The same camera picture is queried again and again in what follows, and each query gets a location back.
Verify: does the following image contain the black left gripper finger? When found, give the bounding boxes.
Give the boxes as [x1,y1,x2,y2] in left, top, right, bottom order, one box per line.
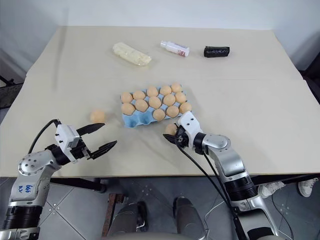
[76,122,107,137]
[87,140,118,161]

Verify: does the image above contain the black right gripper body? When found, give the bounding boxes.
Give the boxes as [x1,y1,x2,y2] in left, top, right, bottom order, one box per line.
[174,125,192,148]

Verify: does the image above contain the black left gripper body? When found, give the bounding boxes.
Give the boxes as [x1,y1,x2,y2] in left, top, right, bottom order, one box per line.
[71,138,92,161]

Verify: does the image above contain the brown egg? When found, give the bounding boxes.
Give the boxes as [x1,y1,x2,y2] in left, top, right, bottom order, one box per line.
[164,123,179,137]
[90,109,106,124]
[159,84,173,96]
[165,105,181,119]
[134,99,149,113]
[162,93,177,107]
[120,102,136,117]
[120,91,134,104]
[152,108,167,123]
[132,90,147,101]
[170,81,183,93]
[148,96,163,109]
[174,91,188,104]
[146,85,159,98]
[179,101,193,115]

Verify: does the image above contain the blue egg carton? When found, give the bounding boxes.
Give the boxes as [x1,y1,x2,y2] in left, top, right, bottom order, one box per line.
[119,83,194,129]

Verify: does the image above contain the white plastic bottle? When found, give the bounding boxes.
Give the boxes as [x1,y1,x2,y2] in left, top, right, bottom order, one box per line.
[160,40,191,58]

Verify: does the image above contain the black rolled bag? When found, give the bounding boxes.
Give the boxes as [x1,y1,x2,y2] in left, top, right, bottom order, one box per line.
[202,45,232,59]

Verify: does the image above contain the pale corn cob in wrap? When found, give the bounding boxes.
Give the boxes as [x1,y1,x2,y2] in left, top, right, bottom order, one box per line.
[111,41,154,68]

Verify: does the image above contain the black equipment stand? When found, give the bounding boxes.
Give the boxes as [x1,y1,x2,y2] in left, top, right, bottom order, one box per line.
[0,74,26,110]

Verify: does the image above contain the white sneaker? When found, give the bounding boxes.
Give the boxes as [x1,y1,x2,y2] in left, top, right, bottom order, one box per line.
[257,180,287,200]
[297,177,320,198]

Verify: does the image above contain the black chair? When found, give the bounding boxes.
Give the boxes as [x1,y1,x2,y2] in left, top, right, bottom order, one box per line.
[299,55,320,89]

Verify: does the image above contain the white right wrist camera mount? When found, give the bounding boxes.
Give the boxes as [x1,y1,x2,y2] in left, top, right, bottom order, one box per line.
[176,110,205,149]

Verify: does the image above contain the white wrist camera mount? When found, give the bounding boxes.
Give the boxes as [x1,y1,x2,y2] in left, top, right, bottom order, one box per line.
[54,124,82,164]
[176,110,205,149]

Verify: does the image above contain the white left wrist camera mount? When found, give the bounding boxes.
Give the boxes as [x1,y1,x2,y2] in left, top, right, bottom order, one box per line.
[54,124,82,164]

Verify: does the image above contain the black table frame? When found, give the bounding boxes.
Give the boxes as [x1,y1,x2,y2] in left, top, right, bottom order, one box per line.
[49,173,320,195]

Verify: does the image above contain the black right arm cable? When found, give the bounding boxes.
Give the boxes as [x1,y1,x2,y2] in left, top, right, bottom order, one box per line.
[176,143,248,240]
[202,151,233,204]

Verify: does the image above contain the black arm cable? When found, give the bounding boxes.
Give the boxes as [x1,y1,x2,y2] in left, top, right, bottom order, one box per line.
[176,143,248,240]
[202,151,233,204]
[26,118,62,155]

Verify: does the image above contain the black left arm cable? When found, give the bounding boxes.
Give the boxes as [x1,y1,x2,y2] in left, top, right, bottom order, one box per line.
[26,118,62,155]

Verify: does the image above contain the rusty brown metal bracket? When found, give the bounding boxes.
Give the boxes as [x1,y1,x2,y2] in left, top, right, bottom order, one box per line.
[106,193,125,237]

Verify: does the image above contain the grey floor cable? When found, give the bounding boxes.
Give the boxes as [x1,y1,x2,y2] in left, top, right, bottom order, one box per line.
[271,192,297,240]

